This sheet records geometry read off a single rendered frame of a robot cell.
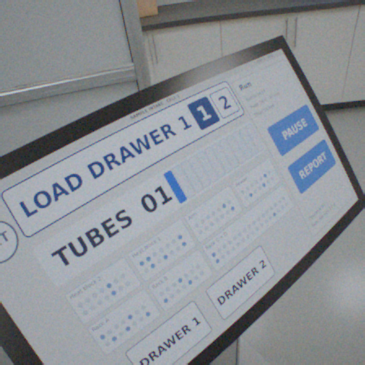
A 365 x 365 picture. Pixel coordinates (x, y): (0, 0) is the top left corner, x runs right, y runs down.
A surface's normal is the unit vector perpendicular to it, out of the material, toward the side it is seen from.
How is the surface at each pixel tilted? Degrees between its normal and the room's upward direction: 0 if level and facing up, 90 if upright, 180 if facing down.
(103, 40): 90
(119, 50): 90
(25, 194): 50
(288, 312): 0
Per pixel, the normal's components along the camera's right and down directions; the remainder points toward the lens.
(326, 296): -0.12, -0.75
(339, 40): 0.07, 0.65
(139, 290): 0.40, -0.14
